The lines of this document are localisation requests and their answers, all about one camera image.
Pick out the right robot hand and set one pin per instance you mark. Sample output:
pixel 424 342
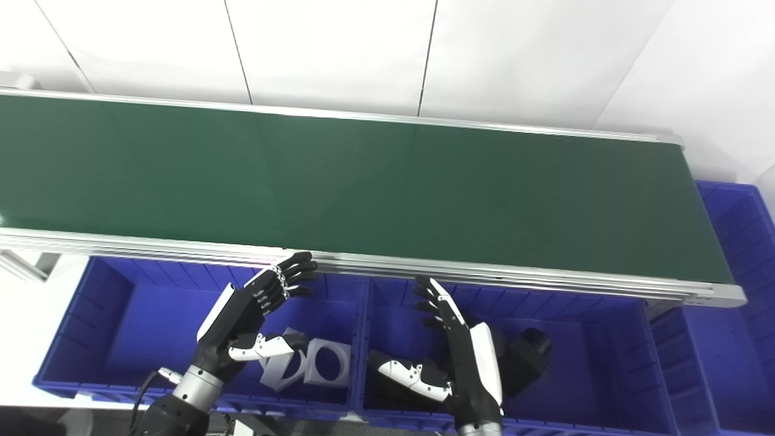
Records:
pixel 475 363

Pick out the blue plastic bin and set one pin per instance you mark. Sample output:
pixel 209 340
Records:
pixel 145 333
pixel 599 363
pixel 738 339

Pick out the grey conveyor end housing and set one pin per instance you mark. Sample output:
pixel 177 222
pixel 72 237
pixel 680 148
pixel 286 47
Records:
pixel 15 82

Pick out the black flat part with cylinder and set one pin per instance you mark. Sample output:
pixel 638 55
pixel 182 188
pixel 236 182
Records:
pixel 378 387

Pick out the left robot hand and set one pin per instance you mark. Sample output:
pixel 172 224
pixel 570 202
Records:
pixel 236 321

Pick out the green conveyor belt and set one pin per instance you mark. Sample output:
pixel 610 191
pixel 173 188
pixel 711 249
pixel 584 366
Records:
pixel 375 188
pixel 545 280

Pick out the aluminium conveyor leg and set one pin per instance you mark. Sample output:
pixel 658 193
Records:
pixel 27 266

